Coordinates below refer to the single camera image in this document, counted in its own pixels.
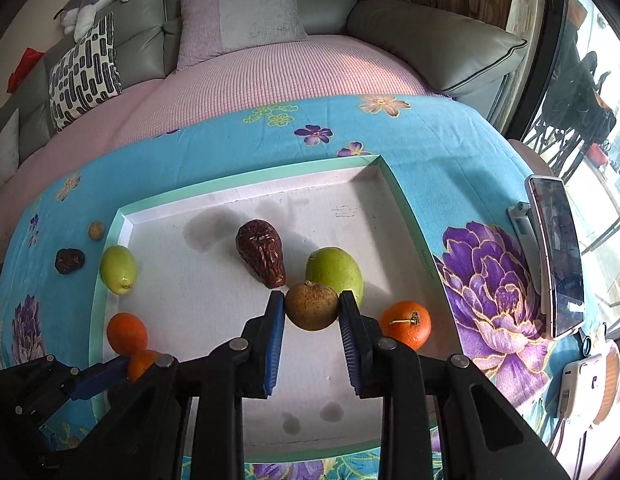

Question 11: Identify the white phone stand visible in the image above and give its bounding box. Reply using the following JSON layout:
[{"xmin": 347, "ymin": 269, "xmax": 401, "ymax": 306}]
[{"xmin": 507, "ymin": 201, "xmax": 546, "ymax": 306}]

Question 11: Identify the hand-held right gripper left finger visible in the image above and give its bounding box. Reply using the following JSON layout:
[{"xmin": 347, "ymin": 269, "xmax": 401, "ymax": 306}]
[{"xmin": 80, "ymin": 290, "xmax": 287, "ymax": 480}]

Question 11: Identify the black metal balcony rack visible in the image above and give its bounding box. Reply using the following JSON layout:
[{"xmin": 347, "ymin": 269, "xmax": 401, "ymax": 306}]
[{"xmin": 525, "ymin": 35, "xmax": 618, "ymax": 171}]

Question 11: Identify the orange mandarin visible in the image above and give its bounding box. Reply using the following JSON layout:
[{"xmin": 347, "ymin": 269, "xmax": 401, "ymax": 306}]
[
  {"xmin": 379, "ymin": 300, "xmax": 433, "ymax": 352},
  {"xmin": 127, "ymin": 350, "xmax": 160, "ymax": 384},
  {"xmin": 106, "ymin": 312, "xmax": 149, "ymax": 356}
]

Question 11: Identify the blue floral cloth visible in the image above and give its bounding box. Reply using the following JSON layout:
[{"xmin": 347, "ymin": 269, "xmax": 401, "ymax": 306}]
[{"xmin": 0, "ymin": 94, "xmax": 611, "ymax": 480}]

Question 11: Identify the black and white patterned cushion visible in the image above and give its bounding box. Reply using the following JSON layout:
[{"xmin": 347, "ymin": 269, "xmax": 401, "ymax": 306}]
[{"xmin": 48, "ymin": 11, "xmax": 123, "ymax": 133}]

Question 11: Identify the dark sliding door frame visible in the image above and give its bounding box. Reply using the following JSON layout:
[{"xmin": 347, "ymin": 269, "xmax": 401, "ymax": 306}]
[{"xmin": 490, "ymin": 0, "xmax": 573, "ymax": 176}]

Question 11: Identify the green jujube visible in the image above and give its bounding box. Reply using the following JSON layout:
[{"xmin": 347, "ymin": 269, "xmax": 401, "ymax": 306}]
[
  {"xmin": 100, "ymin": 245, "xmax": 139, "ymax": 296},
  {"xmin": 305, "ymin": 246, "xmax": 365, "ymax": 307}
]

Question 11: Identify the dried red date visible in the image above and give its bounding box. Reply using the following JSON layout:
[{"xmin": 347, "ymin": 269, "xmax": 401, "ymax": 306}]
[
  {"xmin": 235, "ymin": 219, "xmax": 287, "ymax": 290},
  {"xmin": 55, "ymin": 248, "xmax": 86, "ymax": 275}
]

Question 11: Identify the pink and grey cushion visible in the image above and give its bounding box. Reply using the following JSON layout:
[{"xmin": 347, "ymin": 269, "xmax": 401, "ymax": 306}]
[{"xmin": 176, "ymin": 0, "xmax": 309, "ymax": 72}]

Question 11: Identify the white cable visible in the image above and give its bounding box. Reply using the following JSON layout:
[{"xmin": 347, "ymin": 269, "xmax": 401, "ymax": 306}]
[{"xmin": 542, "ymin": 400, "xmax": 566, "ymax": 461}]

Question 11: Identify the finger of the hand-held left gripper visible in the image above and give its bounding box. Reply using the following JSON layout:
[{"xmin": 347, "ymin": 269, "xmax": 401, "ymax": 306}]
[{"xmin": 70, "ymin": 356, "xmax": 132, "ymax": 403}]

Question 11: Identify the pink ribbed sofa cover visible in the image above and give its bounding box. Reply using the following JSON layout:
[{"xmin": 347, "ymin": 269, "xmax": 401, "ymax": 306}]
[
  {"xmin": 110, "ymin": 35, "xmax": 451, "ymax": 201},
  {"xmin": 0, "ymin": 80, "xmax": 166, "ymax": 261}
]

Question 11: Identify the white tray with green rim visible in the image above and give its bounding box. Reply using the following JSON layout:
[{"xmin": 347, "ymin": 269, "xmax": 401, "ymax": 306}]
[{"xmin": 88, "ymin": 155, "xmax": 463, "ymax": 463}]

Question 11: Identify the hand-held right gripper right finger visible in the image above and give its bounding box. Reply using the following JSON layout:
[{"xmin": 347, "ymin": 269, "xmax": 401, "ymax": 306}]
[{"xmin": 337, "ymin": 290, "xmax": 573, "ymax": 480}]

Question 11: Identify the tan round wooden stool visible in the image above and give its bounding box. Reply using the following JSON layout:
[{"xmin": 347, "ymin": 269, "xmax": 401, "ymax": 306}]
[{"xmin": 587, "ymin": 337, "xmax": 620, "ymax": 426}]

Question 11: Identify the smartphone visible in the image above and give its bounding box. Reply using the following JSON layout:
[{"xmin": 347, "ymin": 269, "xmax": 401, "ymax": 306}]
[{"xmin": 525, "ymin": 174, "xmax": 586, "ymax": 340}]

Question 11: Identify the grey leather sofa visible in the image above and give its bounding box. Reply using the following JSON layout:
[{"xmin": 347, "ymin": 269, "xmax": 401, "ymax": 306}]
[{"xmin": 0, "ymin": 0, "xmax": 531, "ymax": 201}]

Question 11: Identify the light grey cushion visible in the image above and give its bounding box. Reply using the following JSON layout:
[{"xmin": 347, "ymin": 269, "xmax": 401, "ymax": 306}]
[{"xmin": 0, "ymin": 107, "xmax": 21, "ymax": 188}]

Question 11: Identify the white power bank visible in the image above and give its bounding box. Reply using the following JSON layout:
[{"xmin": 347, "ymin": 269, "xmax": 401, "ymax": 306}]
[{"xmin": 560, "ymin": 352, "xmax": 606, "ymax": 418}]

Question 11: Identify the red bag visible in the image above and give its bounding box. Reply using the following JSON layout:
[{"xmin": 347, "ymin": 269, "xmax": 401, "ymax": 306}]
[{"xmin": 7, "ymin": 47, "xmax": 46, "ymax": 95}]

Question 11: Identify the large brown longan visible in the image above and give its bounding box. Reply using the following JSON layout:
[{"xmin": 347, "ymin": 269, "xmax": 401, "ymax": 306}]
[{"xmin": 284, "ymin": 281, "xmax": 340, "ymax": 332}]

